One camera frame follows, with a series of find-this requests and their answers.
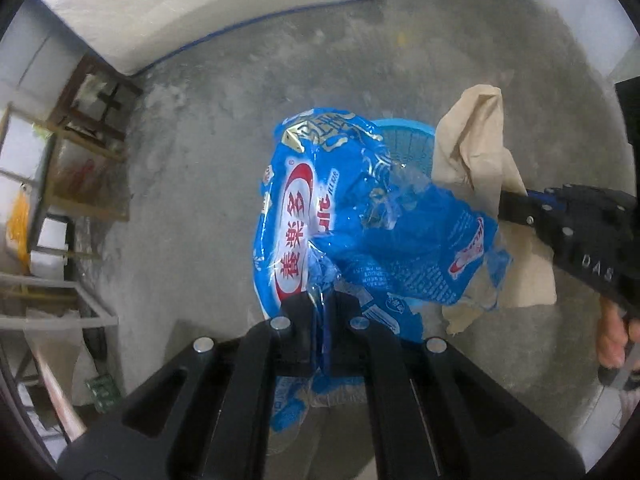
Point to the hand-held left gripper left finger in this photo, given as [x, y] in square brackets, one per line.
[295, 340]

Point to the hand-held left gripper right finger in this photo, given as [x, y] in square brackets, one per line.
[345, 340]

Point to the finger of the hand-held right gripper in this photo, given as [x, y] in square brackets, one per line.
[555, 200]
[520, 210]

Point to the brown paper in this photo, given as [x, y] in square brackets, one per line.
[475, 140]

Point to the blue mesh plastic basket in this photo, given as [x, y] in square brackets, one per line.
[405, 145]

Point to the blue plastic bag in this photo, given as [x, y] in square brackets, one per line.
[300, 200]

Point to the person's right hand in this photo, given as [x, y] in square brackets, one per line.
[612, 335]

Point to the green carton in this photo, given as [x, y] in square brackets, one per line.
[102, 392]

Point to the white printed plastic bag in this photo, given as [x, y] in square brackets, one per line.
[85, 175]

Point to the dark wooden stool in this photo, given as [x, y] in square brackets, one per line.
[100, 136]

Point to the yellow plastic bag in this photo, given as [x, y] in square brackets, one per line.
[19, 225]

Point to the white crumpled cloth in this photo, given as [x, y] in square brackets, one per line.
[92, 90]

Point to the white mattress with blue edge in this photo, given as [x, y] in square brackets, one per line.
[200, 0]

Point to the grey refrigerator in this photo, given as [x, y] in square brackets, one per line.
[35, 60]

